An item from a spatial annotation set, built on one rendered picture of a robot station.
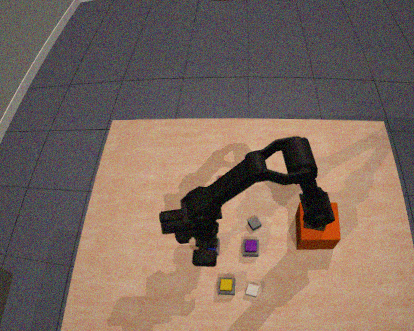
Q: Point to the yellow button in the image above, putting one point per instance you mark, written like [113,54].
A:
[226,286]

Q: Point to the blue button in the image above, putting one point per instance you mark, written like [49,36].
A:
[217,249]

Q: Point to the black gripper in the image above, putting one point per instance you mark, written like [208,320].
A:
[206,258]

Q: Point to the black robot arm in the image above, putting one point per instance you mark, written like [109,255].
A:
[202,206]

